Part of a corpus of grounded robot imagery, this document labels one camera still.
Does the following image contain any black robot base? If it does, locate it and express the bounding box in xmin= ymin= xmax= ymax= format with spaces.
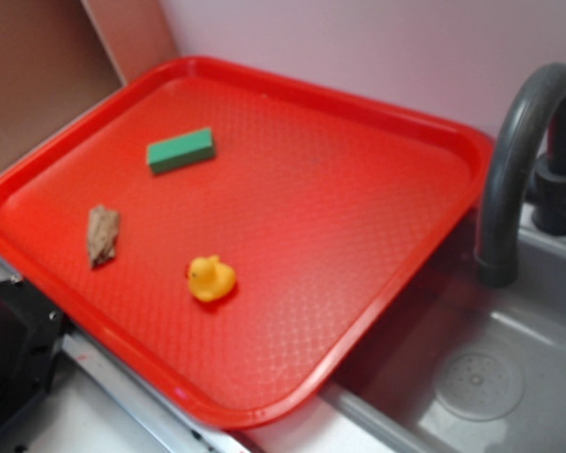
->
xmin=0 ymin=281 xmax=65 ymax=424

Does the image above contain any yellow rubber duck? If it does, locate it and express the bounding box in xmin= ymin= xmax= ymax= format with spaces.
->
xmin=186 ymin=255 xmax=237 ymax=303

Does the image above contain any red plastic tray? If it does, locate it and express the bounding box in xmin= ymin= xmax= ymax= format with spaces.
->
xmin=0 ymin=58 xmax=492 ymax=429

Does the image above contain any green rectangular block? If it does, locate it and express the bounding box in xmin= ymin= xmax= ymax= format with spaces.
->
xmin=146 ymin=127 xmax=215 ymax=175

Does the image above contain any brown crumpled wood piece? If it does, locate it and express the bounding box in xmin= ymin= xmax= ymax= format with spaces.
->
xmin=87 ymin=205 xmax=121 ymax=269

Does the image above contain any grey plastic sink basin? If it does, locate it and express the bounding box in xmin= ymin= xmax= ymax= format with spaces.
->
xmin=322 ymin=214 xmax=566 ymax=452

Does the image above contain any grey curved faucet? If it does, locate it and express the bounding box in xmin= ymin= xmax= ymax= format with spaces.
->
xmin=474 ymin=62 xmax=566 ymax=288

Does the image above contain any brown cardboard panel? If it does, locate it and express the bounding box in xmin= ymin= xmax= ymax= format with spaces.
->
xmin=0 ymin=1 xmax=177 ymax=173

